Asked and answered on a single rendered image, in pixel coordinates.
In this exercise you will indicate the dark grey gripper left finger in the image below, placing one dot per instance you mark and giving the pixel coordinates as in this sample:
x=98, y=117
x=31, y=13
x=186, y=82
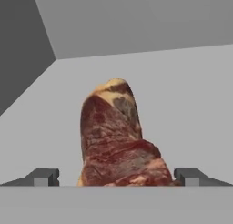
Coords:
x=42, y=176

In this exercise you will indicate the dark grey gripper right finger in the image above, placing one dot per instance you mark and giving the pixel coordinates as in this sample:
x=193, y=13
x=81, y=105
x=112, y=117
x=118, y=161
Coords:
x=190, y=176

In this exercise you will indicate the raw red steak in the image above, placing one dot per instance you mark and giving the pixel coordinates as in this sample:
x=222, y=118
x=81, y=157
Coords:
x=118, y=142

